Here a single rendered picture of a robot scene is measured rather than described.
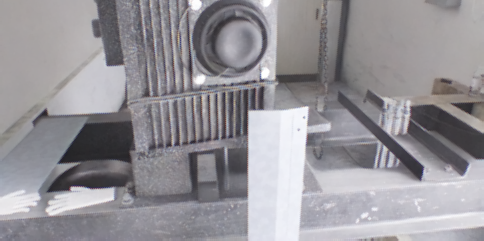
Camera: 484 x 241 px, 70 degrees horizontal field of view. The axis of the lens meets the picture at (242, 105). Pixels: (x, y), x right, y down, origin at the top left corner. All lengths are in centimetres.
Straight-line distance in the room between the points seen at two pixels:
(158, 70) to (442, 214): 138
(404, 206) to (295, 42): 307
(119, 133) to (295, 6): 285
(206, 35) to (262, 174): 48
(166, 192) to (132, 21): 65
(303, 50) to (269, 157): 343
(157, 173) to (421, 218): 117
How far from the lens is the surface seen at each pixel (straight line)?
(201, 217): 146
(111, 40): 138
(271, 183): 119
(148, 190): 137
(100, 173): 169
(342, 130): 232
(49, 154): 184
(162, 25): 108
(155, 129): 118
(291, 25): 438
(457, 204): 186
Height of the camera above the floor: 148
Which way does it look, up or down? 22 degrees down
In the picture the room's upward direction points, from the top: straight up
